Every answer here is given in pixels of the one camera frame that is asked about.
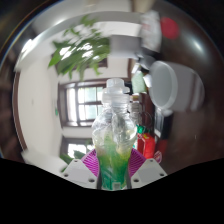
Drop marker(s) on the red box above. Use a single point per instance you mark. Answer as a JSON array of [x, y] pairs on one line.
[[147, 145]]

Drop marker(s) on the large green leafy plant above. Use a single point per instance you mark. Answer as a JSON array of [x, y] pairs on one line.
[[81, 51]]

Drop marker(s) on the white cup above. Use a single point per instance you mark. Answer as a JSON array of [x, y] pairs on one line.
[[176, 86]]

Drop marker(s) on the dark-framed window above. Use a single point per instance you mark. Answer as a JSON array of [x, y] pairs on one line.
[[83, 103]]

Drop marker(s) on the clear green-label drink bottle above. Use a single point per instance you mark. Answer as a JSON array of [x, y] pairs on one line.
[[114, 140]]

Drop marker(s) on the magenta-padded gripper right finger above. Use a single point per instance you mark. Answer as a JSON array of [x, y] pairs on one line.
[[146, 171]]

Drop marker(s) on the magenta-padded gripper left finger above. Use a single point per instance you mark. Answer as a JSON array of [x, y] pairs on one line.
[[80, 171]]

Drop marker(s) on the flat round red coaster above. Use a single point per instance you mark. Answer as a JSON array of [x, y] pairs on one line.
[[170, 28]]

